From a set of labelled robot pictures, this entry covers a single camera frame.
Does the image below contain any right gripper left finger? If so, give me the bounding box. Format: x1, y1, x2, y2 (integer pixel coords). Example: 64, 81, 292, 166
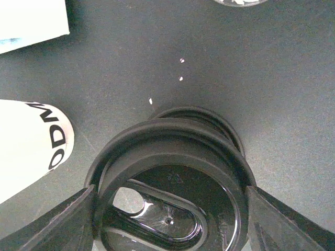
1, 185, 96, 250

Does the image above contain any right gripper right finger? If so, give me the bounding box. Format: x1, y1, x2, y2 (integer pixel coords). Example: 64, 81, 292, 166
246, 186, 334, 250

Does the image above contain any black cup lid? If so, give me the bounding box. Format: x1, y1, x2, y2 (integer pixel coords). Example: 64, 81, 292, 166
85, 118, 255, 250

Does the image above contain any black lid right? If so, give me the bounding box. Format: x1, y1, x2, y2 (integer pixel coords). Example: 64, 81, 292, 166
149, 106, 245, 157

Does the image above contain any light blue paper bag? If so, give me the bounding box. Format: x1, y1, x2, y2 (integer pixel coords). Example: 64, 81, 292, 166
1, 0, 70, 54

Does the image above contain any clear stirrer holder cup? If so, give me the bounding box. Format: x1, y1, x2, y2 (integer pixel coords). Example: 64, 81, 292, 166
214, 0, 267, 8

